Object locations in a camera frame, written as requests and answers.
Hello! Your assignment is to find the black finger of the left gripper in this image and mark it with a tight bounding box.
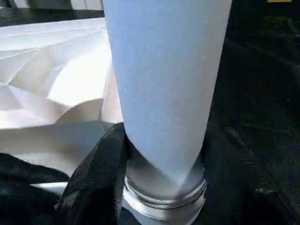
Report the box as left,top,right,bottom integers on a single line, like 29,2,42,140
0,152,71,186
0,185,64,225

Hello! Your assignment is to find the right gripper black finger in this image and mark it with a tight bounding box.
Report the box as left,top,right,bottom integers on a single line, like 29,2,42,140
54,122,131,225

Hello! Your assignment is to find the white plastic table top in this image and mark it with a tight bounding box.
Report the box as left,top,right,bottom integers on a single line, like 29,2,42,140
0,16,207,225

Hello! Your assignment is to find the white plastic table leg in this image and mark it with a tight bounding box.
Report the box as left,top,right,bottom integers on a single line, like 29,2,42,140
102,0,233,207

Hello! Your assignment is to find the black work mat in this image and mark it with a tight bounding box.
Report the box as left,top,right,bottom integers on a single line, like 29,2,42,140
0,0,300,225

